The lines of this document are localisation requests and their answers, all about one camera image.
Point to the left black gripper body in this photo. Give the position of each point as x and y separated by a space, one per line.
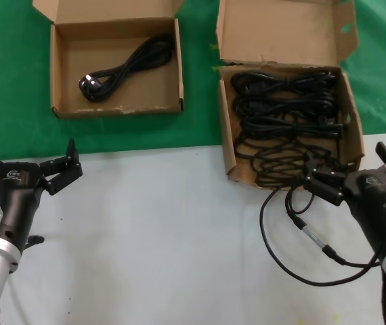
18 196

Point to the green table cloth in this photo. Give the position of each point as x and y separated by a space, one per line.
10 67

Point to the cardboard box with torn lid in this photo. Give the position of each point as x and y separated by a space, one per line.
281 20

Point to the shallow open cardboard box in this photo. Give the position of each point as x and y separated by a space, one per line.
111 50

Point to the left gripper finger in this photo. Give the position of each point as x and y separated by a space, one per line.
64 172

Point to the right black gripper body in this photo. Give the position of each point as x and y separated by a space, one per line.
372 203

